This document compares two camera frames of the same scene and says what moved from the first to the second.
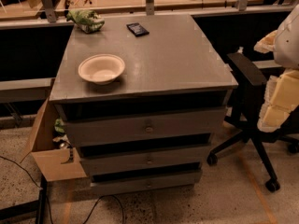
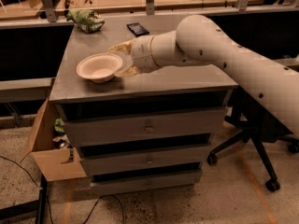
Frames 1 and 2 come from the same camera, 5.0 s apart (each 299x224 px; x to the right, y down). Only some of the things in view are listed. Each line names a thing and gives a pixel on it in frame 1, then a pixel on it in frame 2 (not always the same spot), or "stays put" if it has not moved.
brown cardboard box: x=52 y=162 stays put
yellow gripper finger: x=266 y=44 -> x=140 y=49
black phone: x=137 y=29 stays put
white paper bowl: x=102 y=68 stays put
